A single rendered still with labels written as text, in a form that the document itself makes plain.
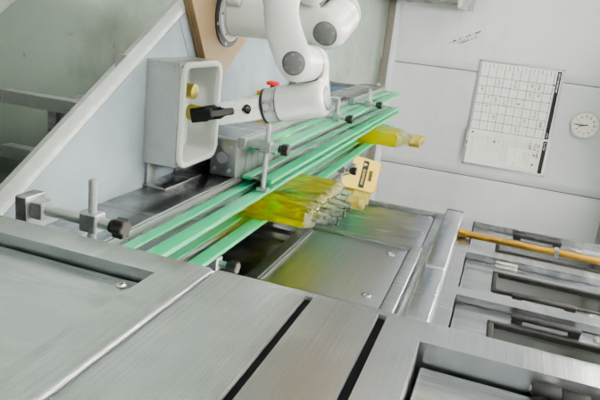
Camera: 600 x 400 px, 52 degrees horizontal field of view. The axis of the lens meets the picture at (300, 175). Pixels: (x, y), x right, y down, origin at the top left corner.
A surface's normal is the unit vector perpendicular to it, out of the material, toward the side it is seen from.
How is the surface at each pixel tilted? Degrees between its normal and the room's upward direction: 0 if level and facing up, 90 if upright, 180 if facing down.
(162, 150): 90
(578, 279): 90
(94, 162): 0
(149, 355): 90
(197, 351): 90
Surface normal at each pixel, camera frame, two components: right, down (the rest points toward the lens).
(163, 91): -0.33, 0.20
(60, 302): 0.10, -0.96
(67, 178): 0.94, 0.18
